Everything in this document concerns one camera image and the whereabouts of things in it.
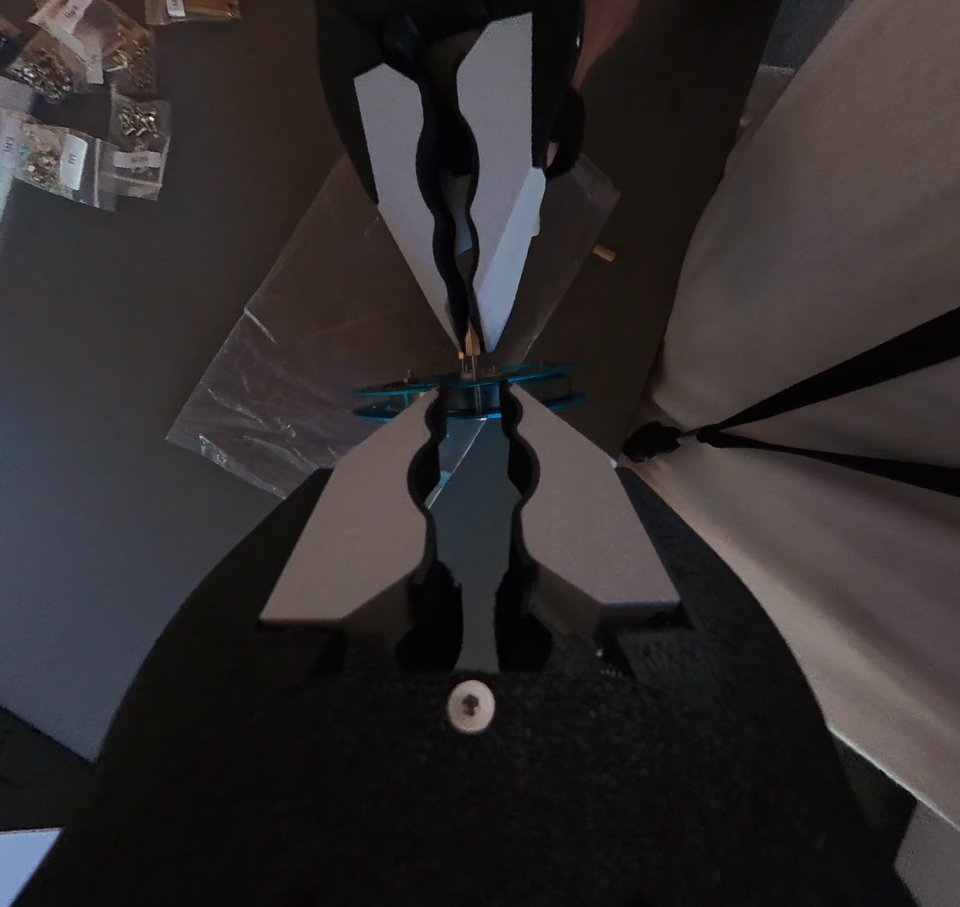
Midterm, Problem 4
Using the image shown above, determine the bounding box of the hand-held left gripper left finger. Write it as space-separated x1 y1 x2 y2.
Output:
260 391 462 672

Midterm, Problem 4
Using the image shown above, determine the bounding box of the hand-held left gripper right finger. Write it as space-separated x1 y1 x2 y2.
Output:
495 389 680 672

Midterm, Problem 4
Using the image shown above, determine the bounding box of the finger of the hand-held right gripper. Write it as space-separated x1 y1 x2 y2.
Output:
453 10 543 349
354 63 470 342

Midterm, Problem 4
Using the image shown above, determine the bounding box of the blue round turntable assembly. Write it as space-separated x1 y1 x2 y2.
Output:
352 358 586 422

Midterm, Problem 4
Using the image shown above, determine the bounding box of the grey desk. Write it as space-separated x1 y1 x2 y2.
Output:
0 0 796 766

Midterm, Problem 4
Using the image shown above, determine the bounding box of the clear plastic bag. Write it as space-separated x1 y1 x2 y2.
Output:
166 149 620 499

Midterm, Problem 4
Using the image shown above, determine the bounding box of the pile of small hardware bags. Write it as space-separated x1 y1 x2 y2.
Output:
0 0 312 212

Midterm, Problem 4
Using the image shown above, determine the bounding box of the black chest strap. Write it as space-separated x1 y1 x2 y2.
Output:
622 307 960 499

